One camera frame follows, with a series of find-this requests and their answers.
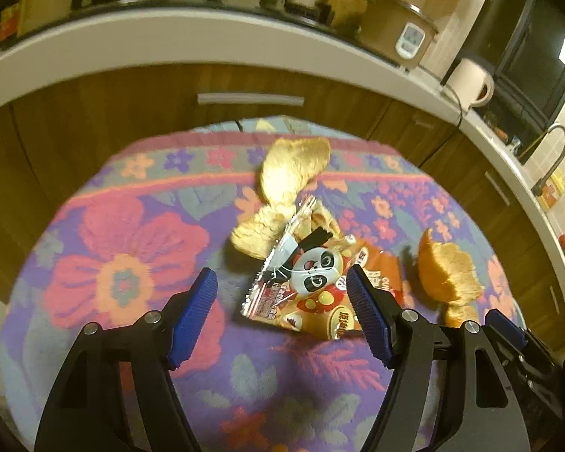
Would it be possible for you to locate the black microwave oven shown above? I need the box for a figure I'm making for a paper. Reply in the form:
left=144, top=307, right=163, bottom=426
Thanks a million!
left=461, top=0, right=565, bottom=128

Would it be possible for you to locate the white electric kettle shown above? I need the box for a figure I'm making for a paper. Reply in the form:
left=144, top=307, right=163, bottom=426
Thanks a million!
left=445, top=56, right=495, bottom=110

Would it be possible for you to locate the floral blanket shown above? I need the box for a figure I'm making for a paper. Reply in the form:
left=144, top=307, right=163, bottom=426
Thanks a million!
left=0, top=115, right=523, bottom=452

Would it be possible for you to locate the orange container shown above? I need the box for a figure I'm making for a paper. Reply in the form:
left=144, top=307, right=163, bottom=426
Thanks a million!
left=0, top=7, right=22, bottom=52

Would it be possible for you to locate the yellow detergent jug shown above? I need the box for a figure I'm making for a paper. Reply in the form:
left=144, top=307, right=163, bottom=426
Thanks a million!
left=541, top=172, right=565, bottom=208

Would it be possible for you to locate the panda print snack packet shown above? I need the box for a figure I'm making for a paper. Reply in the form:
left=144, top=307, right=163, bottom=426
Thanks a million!
left=240, top=198, right=403, bottom=342

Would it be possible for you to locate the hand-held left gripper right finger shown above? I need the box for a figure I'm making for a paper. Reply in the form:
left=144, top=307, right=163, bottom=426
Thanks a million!
left=346, top=265, right=533, bottom=452

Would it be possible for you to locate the brown rice cooker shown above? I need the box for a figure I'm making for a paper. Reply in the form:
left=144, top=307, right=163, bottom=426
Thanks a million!
left=358, top=0, right=440, bottom=72

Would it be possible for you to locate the black power cable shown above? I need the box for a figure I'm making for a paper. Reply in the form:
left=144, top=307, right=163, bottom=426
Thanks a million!
left=445, top=82, right=464, bottom=151

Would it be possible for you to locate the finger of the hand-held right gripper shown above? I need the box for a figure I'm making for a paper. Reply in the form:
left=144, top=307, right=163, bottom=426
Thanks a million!
left=486, top=310, right=528, bottom=363

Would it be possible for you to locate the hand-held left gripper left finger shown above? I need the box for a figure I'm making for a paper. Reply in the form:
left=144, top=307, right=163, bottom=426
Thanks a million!
left=34, top=267, right=218, bottom=452

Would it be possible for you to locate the bread piece right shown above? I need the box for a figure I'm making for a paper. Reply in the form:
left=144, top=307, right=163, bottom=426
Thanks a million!
left=417, top=228, right=485, bottom=304

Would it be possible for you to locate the wooden kitchen cabinet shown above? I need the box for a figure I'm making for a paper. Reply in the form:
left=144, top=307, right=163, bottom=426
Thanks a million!
left=0, top=63, right=565, bottom=340

